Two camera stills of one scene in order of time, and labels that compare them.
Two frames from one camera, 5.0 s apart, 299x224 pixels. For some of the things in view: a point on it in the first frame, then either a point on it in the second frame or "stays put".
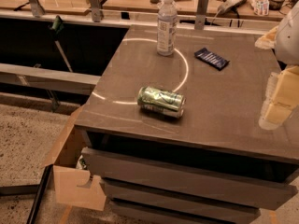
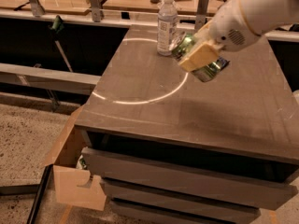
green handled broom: (57, 28) stays put
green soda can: (162, 102) -> (184, 40)
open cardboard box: (70, 170) stays put
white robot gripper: (289, 41) -> (231, 29)
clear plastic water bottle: (166, 26) stays put
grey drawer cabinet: (177, 139) stays put
